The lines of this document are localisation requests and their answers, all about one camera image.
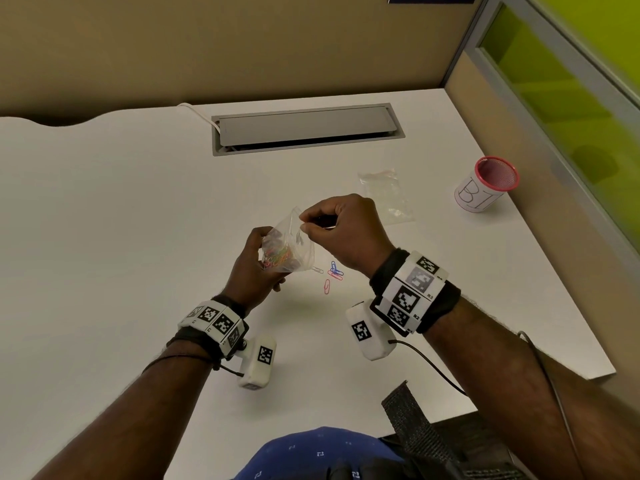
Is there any person's left hand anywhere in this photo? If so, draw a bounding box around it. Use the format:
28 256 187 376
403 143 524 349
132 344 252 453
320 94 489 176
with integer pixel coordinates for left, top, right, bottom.
222 226 292 315

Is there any person's right hand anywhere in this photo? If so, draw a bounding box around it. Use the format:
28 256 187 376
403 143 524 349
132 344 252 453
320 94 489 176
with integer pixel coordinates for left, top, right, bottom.
299 194 396 278

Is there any clear plastic zip bag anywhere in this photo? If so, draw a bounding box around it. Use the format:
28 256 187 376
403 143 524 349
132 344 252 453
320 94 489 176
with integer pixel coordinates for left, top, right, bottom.
259 206 317 273

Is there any person's right forearm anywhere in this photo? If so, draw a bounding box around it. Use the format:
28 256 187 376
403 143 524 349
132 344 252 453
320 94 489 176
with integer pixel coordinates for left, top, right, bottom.
425 296 598 480

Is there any person's left forearm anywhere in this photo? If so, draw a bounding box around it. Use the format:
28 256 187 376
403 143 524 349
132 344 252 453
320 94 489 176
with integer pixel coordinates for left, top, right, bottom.
32 342 223 480

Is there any pile of colourful paper clips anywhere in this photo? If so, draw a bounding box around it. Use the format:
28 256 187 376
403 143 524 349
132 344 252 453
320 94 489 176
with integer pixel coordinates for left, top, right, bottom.
262 240 295 272

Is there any empty clear plastic bag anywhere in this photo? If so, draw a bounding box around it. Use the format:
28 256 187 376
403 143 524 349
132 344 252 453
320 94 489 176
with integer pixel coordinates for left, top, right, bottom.
357 169 416 226

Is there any left wristband with markers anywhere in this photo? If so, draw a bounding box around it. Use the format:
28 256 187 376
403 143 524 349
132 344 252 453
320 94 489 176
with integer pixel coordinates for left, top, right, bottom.
167 294 250 370

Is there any wristband with markers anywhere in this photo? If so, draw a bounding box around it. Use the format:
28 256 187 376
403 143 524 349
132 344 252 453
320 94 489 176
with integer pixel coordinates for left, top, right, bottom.
167 294 250 370
369 248 462 337

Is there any right wristband with markers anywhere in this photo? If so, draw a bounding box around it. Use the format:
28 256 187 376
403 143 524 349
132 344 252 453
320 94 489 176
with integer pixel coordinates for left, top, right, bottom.
369 248 462 337

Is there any red mesh cup white label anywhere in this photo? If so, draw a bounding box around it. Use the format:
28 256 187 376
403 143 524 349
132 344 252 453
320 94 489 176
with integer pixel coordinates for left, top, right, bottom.
454 156 521 214

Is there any blue patterned shirt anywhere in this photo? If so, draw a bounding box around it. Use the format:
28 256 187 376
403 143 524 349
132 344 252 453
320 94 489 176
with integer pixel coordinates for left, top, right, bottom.
239 426 407 480

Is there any black harness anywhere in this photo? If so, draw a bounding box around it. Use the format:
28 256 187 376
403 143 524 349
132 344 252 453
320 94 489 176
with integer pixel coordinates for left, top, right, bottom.
327 414 538 480

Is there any green glass partition window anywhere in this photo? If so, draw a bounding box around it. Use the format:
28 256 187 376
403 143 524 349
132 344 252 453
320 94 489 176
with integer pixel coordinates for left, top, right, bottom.
445 0 640 255

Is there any grey desk cable hatch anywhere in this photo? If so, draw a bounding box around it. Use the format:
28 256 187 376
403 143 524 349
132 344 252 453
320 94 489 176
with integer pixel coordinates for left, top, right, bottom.
211 103 406 157

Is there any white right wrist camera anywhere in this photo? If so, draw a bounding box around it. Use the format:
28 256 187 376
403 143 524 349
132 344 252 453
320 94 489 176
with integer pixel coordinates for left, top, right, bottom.
345 300 398 362

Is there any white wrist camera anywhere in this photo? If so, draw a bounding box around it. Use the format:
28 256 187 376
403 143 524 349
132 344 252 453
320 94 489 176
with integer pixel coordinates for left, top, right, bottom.
345 300 398 362
237 335 278 391

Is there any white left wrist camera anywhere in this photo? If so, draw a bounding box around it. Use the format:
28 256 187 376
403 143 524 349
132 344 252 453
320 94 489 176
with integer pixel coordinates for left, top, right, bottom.
237 335 278 391

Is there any white cable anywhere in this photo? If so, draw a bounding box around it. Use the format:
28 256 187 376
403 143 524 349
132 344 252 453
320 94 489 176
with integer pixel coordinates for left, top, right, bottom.
176 102 221 131

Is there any black right camera cable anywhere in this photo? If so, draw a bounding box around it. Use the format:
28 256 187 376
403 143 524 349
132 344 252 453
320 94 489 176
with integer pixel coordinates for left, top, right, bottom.
388 331 587 480

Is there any black woven strap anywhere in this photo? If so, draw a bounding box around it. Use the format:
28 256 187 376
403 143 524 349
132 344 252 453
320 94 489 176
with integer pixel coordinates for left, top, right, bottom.
381 380 453 468

